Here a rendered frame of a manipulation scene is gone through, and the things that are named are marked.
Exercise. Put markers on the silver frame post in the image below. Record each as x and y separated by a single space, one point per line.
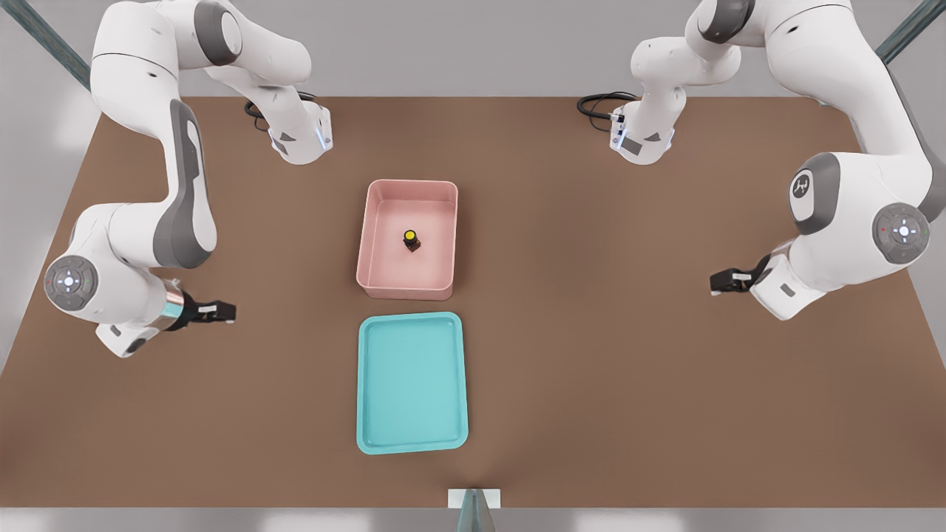
474 510
44 41
903 31

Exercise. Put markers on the pink plastic box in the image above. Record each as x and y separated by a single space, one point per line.
408 239

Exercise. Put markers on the yellow-capped black button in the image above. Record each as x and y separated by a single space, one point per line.
412 239

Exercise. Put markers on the pale blue-green tray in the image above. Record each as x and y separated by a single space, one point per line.
412 382

